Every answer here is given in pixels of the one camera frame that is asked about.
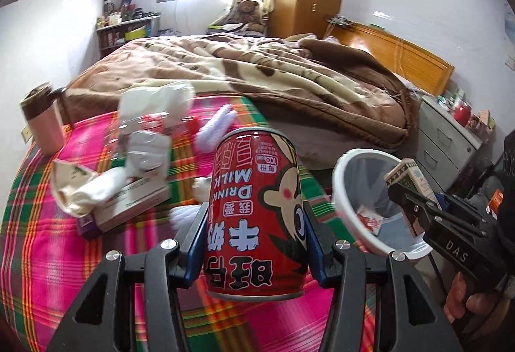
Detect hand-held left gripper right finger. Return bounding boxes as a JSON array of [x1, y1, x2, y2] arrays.
[[301, 206, 467, 352]]

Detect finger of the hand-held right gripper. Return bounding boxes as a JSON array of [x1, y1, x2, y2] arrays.
[[388, 187, 443, 235]]

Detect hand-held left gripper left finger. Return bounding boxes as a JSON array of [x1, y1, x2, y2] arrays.
[[46, 204, 211, 352]]

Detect green white drink carton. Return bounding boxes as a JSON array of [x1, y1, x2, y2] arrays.
[[383, 158, 437, 212]]

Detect red milk drink can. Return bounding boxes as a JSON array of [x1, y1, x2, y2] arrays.
[[202, 127, 318, 302]]

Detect white waste bin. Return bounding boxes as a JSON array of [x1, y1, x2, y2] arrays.
[[331, 149, 433, 260]]

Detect white yogurt cup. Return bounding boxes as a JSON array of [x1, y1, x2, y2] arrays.
[[125, 131, 172, 181]]

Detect white foam fruit net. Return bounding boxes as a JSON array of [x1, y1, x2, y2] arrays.
[[195, 103, 236, 153]]

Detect person's right hand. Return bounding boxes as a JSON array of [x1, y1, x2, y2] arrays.
[[444, 273, 515, 327]]

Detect red white wrapper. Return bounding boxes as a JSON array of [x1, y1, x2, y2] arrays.
[[356, 205, 382, 235]]

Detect white crumpled tissue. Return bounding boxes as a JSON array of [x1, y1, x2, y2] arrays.
[[192, 174, 215, 203]]

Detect grey drawer cabinet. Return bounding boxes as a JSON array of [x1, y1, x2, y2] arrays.
[[406, 95, 487, 192]]

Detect flat cardboard medicine box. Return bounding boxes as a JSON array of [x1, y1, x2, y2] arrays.
[[52, 159, 170, 233]]

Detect small purple box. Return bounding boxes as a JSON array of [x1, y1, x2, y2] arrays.
[[78, 213, 100, 241]]

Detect red jar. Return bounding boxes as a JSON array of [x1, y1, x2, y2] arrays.
[[454, 100, 472, 126]]

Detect cream white cloth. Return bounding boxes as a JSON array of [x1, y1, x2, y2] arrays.
[[60, 167, 129, 217]]

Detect pink plaid tablecloth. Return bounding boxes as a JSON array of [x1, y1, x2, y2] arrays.
[[0, 95, 379, 352]]

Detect clear plastic bottle red label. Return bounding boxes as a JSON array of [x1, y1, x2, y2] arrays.
[[107, 114, 198, 164]]

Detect white tissue pack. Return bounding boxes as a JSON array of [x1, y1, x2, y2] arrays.
[[118, 82, 196, 127]]

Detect wooden bed headboard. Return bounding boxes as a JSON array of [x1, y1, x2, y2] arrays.
[[326, 20, 455, 97]]

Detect brown patterned blanket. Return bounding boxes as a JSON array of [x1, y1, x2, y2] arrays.
[[64, 34, 421, 149]]

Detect pink mug with brown lid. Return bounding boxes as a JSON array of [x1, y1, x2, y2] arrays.
[[20, 82, 70, 155]]

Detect pile of clothes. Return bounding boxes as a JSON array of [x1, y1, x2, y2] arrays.
[[207, 16, 266, 35]]

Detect brown teddy bear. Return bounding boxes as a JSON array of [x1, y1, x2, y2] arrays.
[[233, 0, 266, 33]]

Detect clutter of bottles on shelf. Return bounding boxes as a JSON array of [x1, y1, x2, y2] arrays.
[[97, 0, 155, 28]]

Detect cables on headboard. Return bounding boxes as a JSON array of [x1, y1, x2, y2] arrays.
[[324, 14, 359, 30]]

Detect white wall shelf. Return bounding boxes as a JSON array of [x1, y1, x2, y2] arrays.
[[96, 12, 162, 57]]

